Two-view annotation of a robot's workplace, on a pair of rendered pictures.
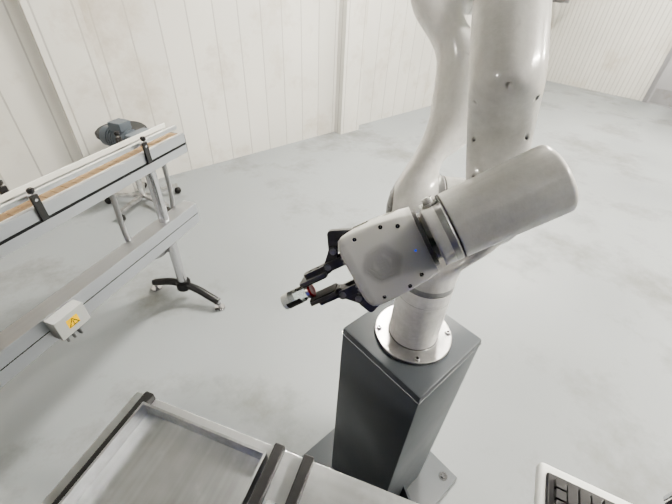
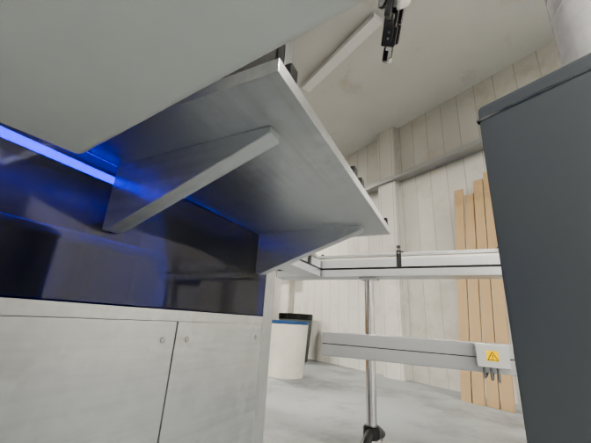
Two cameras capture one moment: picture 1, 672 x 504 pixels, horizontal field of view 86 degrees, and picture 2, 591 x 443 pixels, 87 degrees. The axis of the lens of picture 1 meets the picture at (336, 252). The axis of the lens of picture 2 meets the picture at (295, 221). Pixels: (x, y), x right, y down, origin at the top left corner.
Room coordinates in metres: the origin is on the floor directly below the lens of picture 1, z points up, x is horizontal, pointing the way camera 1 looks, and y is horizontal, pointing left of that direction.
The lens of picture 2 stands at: (0.25, -0.55, 0.59)
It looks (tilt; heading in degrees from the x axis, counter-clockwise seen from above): 18 degrees up; 100
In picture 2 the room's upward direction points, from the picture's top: 3 degrees clockwise
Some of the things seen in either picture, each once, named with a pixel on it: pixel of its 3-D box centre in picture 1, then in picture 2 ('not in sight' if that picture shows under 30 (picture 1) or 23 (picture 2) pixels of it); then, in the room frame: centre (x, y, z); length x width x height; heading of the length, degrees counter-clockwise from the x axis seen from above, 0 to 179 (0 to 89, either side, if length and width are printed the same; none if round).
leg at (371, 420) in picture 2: not in sight; (370, 353); (0.37, 1.20, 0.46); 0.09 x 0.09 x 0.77; 73
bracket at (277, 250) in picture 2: not in sight; (307, 251); (0.13, 0.36, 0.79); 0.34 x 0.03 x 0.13; 163
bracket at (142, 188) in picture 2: not in sight; (184, 186); (-0.01, -0.12, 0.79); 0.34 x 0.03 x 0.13; 163
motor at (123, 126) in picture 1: (129, 136); not in sight; (1.66, 1.02, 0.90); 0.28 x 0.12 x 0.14; 73
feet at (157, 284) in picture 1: (185, 289); not in sight; (1.47, 0.86, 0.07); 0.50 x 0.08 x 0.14; 73
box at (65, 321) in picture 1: (68, 319); (492, 356); (0.86, 0.98, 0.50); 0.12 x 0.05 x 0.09; 163
